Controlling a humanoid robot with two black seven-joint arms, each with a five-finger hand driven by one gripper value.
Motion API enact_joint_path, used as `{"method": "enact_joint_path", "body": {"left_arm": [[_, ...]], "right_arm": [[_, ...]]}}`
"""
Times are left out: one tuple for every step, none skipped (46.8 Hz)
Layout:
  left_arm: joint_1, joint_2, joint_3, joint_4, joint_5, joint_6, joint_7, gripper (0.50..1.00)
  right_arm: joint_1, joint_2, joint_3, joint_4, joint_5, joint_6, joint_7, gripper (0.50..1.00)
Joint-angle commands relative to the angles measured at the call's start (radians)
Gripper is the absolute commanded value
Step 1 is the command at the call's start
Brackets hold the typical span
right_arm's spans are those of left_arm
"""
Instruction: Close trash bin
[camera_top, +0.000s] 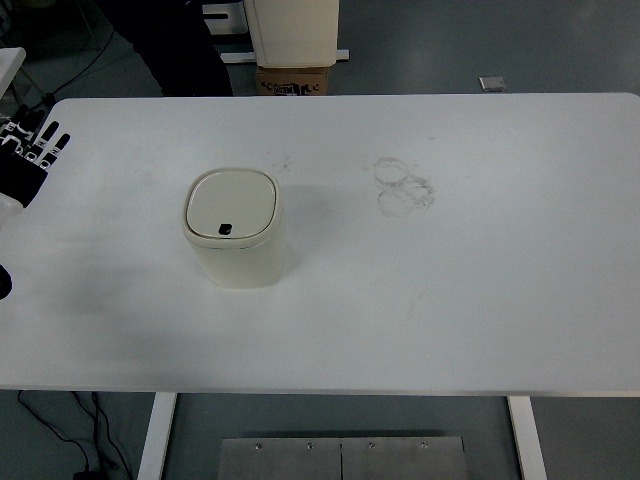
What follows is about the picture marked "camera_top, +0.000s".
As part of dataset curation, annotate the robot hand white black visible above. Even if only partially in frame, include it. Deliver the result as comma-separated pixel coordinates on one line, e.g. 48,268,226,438
0,105,72,222

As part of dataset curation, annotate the cream trash bin with lid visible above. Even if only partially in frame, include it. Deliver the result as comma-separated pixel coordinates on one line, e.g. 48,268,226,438
180,168,290,290

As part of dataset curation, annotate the large cream plastic bin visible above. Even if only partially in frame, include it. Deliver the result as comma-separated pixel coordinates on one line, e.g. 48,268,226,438
243,0,342,68

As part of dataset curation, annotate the small white side table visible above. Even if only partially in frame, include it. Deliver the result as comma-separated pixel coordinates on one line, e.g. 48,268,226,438
0,47,28,99

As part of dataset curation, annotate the cardboard box with black print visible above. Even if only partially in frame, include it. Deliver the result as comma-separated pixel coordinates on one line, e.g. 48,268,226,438
255,65,331,96

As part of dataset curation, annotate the white table leg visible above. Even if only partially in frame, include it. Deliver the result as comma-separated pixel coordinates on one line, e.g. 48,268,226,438
137,393,179,480
507,396,549,480

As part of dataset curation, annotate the grey metal plate with screws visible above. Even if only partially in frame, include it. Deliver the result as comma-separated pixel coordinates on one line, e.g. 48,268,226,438
219,436,469,480

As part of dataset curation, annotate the thin black cable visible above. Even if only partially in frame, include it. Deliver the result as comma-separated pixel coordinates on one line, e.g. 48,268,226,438
44,29,117,104

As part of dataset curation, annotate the white metal frame foot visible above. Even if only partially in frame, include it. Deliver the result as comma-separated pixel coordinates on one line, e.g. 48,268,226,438
219,47,352,65

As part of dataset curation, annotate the black floor cable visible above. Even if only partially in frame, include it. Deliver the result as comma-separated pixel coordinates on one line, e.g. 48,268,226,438
72,391,134,480
17,389,99,474

